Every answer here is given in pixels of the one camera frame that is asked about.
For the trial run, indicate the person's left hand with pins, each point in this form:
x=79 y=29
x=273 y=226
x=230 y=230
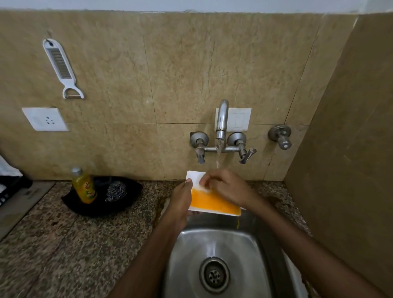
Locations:
x=179 y=205

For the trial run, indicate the person's right hand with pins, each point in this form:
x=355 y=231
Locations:
x=233 y=187

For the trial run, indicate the white rectangular plate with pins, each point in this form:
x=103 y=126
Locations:
x=215 y=204

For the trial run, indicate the black plastic dish rack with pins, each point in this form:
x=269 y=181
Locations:
x=13 y=187

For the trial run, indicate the person's right forearm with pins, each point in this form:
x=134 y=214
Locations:
x=313 y=251

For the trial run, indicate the person's left forearm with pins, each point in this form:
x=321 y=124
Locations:
x=147 y=267

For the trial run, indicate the black oval tray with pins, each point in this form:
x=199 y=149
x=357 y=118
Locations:
x=132 y=199

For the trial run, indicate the yellow dish soap bottle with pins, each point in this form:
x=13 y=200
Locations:
x=84 y=187

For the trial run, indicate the stainless steel sink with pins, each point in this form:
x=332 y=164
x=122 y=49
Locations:
x=199 y=245

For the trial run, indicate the steel wool scrubber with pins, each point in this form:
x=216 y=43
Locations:
x=116 y=192

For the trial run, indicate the metal sink drain strainer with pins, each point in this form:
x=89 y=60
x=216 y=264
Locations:
x=214 y=275

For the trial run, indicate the grey drain mat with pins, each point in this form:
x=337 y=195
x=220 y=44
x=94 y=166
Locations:
x=24 y=202

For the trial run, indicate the white perforated plastic tray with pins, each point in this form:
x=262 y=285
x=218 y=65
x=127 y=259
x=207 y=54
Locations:
x=9 y=169

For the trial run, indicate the white grater peeler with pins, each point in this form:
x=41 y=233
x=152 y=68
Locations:
x=61 y=66

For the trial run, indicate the white switch plate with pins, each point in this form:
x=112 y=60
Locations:
x=241 y=119

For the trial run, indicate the chrome wall tap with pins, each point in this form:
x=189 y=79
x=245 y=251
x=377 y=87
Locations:
x=280 y=137

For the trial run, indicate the chrome wall faucet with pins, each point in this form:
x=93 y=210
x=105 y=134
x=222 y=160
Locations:
x=222 y=116

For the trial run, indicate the white wall socket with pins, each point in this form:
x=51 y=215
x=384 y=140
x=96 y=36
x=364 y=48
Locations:
x=44 y=119

